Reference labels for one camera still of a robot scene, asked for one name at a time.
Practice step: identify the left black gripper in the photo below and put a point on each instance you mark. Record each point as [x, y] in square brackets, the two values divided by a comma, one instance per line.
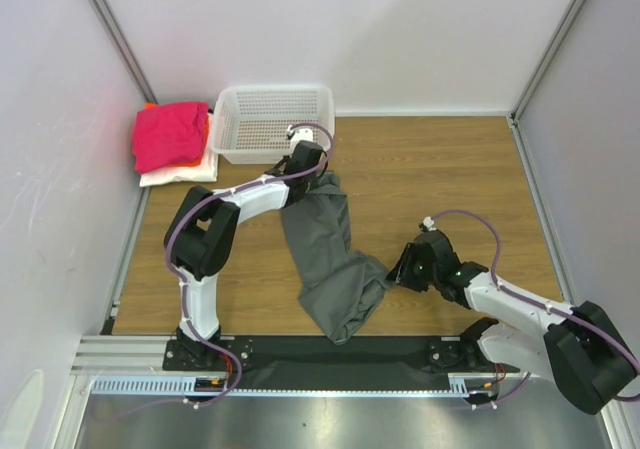
[312, 175]

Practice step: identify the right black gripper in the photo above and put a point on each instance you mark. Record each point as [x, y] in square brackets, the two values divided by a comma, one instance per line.
[406, 266]

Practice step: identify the grey t shirt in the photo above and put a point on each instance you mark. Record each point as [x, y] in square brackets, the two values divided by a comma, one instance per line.
[341, 286]

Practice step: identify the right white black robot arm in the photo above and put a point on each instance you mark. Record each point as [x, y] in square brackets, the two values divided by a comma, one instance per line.
[576, 347]

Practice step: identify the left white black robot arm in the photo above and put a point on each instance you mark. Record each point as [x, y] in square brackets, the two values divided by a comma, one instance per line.
[200, 238]

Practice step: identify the white perforated plastic basket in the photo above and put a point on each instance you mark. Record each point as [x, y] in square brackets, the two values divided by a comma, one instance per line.
[249, 123]

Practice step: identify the white folded t shirt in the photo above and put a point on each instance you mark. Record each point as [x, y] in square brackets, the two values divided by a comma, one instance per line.
[205, 171]

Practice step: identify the pink folded t shirt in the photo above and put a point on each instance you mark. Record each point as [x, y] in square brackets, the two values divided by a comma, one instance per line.
[170, 134]

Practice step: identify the orange folded t shirt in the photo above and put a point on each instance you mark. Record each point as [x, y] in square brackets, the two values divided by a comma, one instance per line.
[202, 141]

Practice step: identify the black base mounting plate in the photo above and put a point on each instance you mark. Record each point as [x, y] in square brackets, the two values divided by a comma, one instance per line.
[368, 378]

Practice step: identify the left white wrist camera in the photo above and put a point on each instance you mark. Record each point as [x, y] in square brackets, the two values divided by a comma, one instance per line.
[296, 134]

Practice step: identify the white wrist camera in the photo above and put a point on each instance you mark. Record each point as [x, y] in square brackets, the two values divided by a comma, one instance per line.
[428, 224]
[296, 134]

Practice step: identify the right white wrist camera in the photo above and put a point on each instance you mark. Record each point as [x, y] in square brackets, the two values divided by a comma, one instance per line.
[428, 224]

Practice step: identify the left aluminium frame post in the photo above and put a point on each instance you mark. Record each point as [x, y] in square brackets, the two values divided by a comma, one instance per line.
[116, 35]

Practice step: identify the aluminium frame post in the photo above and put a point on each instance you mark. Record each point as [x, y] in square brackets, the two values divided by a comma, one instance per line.
[558, 38]
[116, 35]

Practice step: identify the aluminium front rail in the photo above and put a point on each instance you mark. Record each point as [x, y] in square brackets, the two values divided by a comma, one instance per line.
[130, 354]

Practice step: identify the right aluminium frame post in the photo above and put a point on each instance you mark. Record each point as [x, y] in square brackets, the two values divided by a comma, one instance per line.
[558, 38]

